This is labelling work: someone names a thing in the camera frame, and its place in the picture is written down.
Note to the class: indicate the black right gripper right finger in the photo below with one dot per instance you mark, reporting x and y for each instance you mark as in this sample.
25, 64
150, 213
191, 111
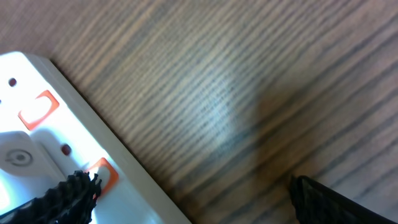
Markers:
315, 203

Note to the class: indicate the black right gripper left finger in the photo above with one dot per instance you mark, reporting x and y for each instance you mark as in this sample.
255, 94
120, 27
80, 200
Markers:
70, 202

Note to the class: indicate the white USB charger plug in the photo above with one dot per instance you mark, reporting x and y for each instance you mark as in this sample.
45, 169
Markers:
20, 156

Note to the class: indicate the white power strip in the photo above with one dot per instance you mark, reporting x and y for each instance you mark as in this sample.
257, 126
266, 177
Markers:
38, 100

